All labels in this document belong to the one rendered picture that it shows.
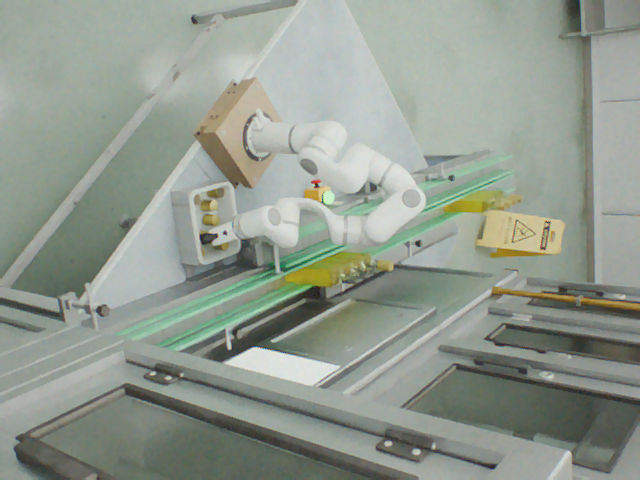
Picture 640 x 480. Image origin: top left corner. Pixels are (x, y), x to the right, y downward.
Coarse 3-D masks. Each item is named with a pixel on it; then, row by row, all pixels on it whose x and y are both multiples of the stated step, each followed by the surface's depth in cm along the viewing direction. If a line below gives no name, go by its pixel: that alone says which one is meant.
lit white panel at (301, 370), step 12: (240, 360) 189; (252, 360) 188; (264, 360) 187; (276, 360) 186; (288, 360) 185; (300, 360) 185; (312, 360) 183; (264, 372) 179; (276, 372) 179; (288, 372) 178; (300, 372) 177; (312, 372) 176; (324, 372) 175; (312, 384) 169
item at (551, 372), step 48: (384, 288) 250; (432, 288) 244; (480, 288) 228; (528, 288) 235; (576, 288) 225; (624, 288) 220; (432, 336) 197; (480, 336) 199; (528, 336) 196; (576, 336) 192; (624, 336) 188; (336, 384) 169; (384, 384) 171; (432, 384) 172; (480, 384) 170; (528, 384) 167; (576, 384) 164; (624, 384) 161; (528, 432) 146; (576, 432) 144; (624, 432) 142
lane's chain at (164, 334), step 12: (420, 216) 289; (432, 216) 297; (408, 228) 281; (264, 288) 216; (276, 288) 220; (192, 300) 193; (240, 300) 207; (252, 300) 212; (204, 312) 196; (216, 312) 200; (180, 324) 190; (192, 324) 193; (156, 336) 183; (168, 336) 186
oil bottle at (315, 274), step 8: (312, 264) 220; (320, 264) 219; (296, 272) 219; (304, 272) 217; (312, 272) 215; (320, 272) 213; (328, 272) 211; (336, 272) 210; (344, 272) 213; (288, 280) 222; (296, 280) 220; (304, 280) 218; (312, 280) 216; (320, 280) 214; (328, 280) 212; (336, 280) 210
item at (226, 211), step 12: (192, 192) 195; (204, 192) 208; (228, 192) 208; (192, 204) 195; (228, 204) 209; (192, 216) 196; (228, 216) 210; (204, 228) 209; (240, 240) 211; (216, 252) 208; (228, 252) 208
